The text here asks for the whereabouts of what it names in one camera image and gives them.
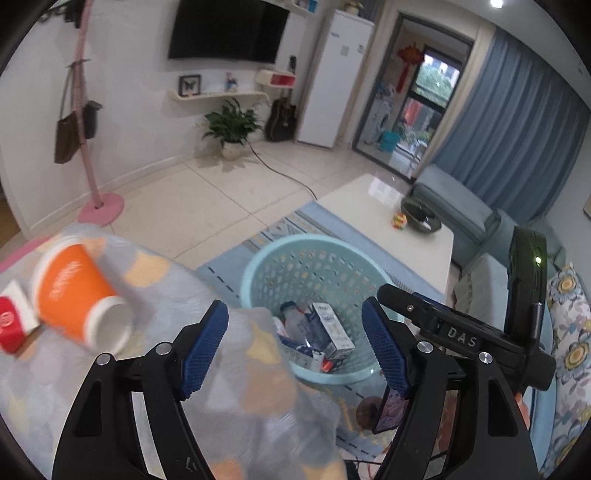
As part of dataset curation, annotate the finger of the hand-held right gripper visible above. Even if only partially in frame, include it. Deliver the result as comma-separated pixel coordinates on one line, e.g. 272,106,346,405
378,284,444,329

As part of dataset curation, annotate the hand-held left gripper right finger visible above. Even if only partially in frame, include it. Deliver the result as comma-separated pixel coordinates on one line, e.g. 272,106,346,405
361,296,540,480

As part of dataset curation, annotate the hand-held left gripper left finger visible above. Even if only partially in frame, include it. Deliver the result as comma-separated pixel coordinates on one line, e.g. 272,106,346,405
53,299,230,480

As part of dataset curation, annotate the navy white milk carton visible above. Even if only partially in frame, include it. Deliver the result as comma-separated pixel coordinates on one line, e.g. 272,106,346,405
310,302,355,365
272,316,324,370

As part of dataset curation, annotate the clear plastic bottle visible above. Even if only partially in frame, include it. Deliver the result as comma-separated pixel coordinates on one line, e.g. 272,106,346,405
279,301,308,340

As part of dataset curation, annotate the teal plastic basket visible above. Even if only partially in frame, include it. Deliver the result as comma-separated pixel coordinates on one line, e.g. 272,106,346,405
240,234,398,386

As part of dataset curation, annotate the orange paper cup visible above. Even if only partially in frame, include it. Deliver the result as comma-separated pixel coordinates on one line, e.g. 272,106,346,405
30,235,136,356

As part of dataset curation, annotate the small red box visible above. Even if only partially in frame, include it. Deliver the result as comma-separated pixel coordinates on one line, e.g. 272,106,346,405
0,279,42,355

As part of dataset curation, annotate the smartphone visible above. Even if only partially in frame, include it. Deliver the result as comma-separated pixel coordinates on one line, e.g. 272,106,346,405
373,385,413,435

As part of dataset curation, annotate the brown round object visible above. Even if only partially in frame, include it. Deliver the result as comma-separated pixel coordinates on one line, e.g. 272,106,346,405
358,399,384,435

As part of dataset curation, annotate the floral sofa cushion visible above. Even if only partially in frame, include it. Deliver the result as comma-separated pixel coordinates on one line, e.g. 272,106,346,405
538,263,591,478

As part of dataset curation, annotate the dark ashtray bowl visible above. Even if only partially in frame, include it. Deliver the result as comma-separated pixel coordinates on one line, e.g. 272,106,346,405
401,198,443,232

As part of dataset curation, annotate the white coffee table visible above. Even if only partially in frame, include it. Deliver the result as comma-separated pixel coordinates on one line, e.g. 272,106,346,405
318,173,455,305

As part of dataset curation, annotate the teal sofa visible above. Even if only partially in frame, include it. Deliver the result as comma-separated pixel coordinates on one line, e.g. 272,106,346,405
411,164,566,462

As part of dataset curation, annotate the wide blue curtain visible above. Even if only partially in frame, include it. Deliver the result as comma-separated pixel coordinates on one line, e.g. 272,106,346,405
429,25,591,220

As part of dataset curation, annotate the white washing machine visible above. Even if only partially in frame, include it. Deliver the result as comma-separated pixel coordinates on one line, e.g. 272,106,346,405
369,85,395,146

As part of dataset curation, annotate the dark acoustic guitar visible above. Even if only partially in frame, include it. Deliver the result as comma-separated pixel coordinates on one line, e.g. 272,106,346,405
265,88,298,142

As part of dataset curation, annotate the potted green plant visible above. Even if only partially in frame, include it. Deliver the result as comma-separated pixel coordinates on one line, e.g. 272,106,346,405
201,98,262,161

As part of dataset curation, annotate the white refrigerator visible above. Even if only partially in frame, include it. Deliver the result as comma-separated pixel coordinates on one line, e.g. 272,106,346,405
295,8,376,149

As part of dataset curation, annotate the red knot hanging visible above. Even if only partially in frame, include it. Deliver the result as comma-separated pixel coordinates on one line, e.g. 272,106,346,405
397,42,426,93

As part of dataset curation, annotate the brown tote bag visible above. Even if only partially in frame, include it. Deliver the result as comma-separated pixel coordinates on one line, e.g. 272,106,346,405
54,65,80,164

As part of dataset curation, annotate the small black bag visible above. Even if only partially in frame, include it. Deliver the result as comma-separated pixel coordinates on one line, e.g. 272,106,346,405
83,100,103,140

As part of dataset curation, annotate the white red drawer shelf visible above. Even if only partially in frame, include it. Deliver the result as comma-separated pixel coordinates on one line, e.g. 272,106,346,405
255,69,297,88

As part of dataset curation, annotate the pink coat rack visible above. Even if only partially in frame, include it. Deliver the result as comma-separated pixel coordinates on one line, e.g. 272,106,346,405
65,0,125,227

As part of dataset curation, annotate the black floor cable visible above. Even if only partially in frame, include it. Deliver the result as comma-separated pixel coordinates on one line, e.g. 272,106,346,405
247,141,320,201

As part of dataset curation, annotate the curved white wall shelf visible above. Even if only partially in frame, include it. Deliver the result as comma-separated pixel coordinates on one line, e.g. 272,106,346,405
167,89,269,104

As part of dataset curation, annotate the wall television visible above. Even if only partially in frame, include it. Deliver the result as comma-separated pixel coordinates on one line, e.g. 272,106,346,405
167,0,291,64

